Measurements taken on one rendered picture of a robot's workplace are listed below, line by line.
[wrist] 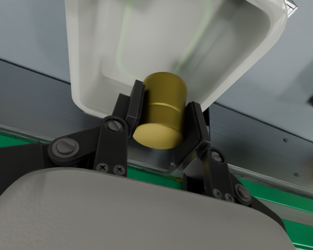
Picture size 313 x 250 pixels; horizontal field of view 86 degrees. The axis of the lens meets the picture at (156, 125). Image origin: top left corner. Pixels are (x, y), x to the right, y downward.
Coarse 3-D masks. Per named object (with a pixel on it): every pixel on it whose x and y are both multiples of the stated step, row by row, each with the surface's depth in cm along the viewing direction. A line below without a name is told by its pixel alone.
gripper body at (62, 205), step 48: (48, 192) 4; (96, 192) 5; (144, 192) 5; (192, 192) 6; (0, 240) 3; (48, 240) 4; (96, 240) 4; (144, 240) 4; (192, 240) 5; (240, 240) 5; (288, 240) 6
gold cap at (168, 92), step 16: (144, 80) 12; (160, 80) 11; (176, 80) 11; (144, 96) 11; (160, 96) 10; (176, 96) 11; (144, 112) 10; (160, 112) 10; (176, 112) 10; (144, 128) 10; (160, 128) 10; (176, 128) 10; (144, 144) 12; (160, 144) 11; (176, 144) 11
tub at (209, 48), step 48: (96, 0) 16; (144, 0) 19; (192, 0) 18; (240, 0) 18; (96, 48) 22; (144, 48) 24; (192, 48) 23; (240, 48) 16; (96, 96) 27; (192, 96) 24
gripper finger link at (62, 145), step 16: (128, 96) 11; (128, 112) 8; (96, 128) 8; (128, 128) 9; (64, 144) 6; (80, 144) 7; (96, 144) 7; (128, 144) 10; (64, 160) 6; (80, 160) 7
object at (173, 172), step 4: (208, 128) 29; (208, 132) 28; (172, 148) 34; (172, 152) 33; (172, 156) 32; (172, 160) 32; (172, 164) 31; (168, 168) 32; (172, 168) 31; (168, 172) 32; (172, 172) 31; (176, 172) 30; (180, 172) 30; (176, 176) 32; (180, 176) 32
